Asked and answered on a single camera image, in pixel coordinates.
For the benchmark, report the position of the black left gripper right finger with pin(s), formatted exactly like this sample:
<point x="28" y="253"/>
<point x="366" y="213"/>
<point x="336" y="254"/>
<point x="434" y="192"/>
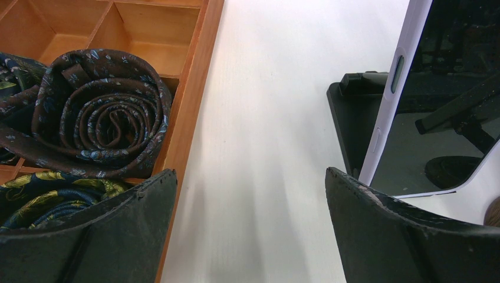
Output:
<point x="384" y="239"/>

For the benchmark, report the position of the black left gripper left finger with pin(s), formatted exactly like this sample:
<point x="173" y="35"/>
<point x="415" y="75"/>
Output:
<point x="117" y="240"/>

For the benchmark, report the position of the lilac case smartphone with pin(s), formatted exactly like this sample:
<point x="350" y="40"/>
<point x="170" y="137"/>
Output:
<point x="438" y="118"/>

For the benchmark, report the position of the black folding phone stand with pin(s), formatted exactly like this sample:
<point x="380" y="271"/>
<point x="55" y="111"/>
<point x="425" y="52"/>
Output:
<point x="354" y="102"/>

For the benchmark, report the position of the wood-base phone stand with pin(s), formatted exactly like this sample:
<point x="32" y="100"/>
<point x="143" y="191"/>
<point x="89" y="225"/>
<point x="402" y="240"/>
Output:
<point x="492" y="214"/>

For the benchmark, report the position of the brown floral rolled tie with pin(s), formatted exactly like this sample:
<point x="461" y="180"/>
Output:
<point x="96" y="113"/>

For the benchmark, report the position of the wooden compartment tray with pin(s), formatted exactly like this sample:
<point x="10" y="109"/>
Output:
<point x="176" y="37"/>

